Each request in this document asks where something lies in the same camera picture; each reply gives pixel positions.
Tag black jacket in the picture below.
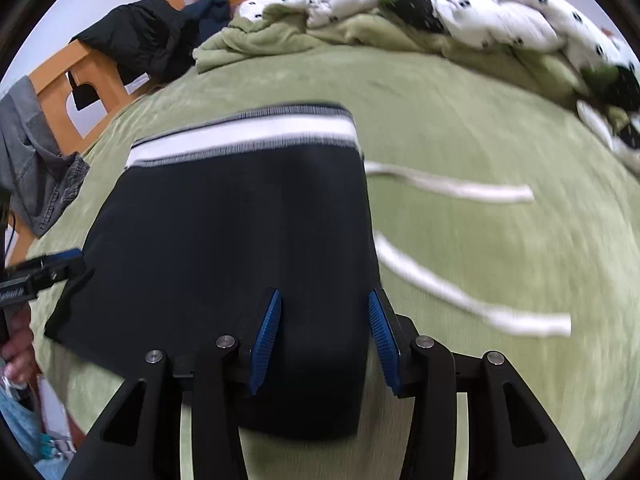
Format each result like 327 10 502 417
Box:
70 0 202 111

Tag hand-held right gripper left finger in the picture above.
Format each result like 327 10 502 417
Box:
65 288 283 480

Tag black pants with white stripe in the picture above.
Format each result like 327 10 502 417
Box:
44 102 573 443

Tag person's left hand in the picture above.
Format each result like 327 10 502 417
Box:
0 310 37 387

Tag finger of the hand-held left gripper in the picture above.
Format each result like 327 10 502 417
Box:
27 247 85 292

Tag grey denim pants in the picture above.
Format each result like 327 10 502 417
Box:
0 76 92 239

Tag green fleece bed cover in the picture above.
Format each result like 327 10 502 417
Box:
25 42 640 480

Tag navy blue garment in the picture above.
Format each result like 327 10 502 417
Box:
182 0 237 47

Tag person's blue jeans leg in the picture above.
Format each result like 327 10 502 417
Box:
0 385 72 480

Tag white and green patterned quilt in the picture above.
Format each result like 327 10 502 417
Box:
192 0 640 177

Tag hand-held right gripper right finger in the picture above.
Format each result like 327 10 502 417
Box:
368 288 586 480

